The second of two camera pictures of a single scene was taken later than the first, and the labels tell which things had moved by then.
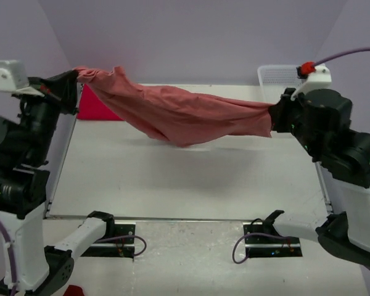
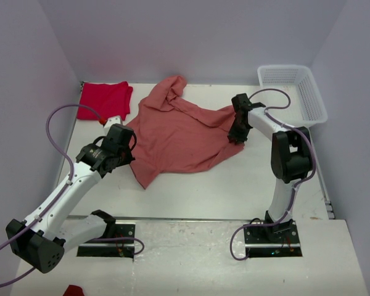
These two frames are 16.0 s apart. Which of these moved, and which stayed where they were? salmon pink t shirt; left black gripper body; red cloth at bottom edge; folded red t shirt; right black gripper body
Moved: right black gripper body; salmon pink t shirt; left black gripper body
Stayed: folded red t shirt; red cloth at bottom edge
